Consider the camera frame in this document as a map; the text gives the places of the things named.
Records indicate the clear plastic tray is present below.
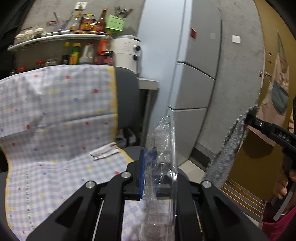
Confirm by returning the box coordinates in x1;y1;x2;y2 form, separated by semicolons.
139;115;178;240

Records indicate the person right hand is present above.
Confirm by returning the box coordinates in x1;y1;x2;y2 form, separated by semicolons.
273;169;288;199

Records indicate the striped foil wrapper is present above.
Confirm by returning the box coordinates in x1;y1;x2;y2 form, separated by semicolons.
89;142;119;161

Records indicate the brown hanging apron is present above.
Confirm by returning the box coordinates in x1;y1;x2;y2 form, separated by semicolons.
256;34;290;127

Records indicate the grey office chair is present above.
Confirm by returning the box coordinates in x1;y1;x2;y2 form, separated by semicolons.
0;66;190;186

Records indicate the blue checkered dotted cloth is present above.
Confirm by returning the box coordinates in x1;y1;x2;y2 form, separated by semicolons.
1;65;133;240

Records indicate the dark soy sauce bottle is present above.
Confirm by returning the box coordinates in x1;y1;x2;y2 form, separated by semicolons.
94;39;114;66

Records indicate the white plastic jug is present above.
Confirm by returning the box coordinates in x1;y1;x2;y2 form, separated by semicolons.
78;43;94;64

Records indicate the white refrigerator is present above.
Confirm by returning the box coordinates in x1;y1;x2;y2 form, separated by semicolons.
137;1;221;164

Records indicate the yellow green sauce bottle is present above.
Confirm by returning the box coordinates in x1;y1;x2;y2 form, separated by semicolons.
69;43;81;65

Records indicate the green plastic basket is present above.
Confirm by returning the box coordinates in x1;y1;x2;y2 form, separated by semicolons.
105;15;125;32

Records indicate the curved metal kitchen shelf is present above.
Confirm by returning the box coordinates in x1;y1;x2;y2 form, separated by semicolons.
7;31;111;52

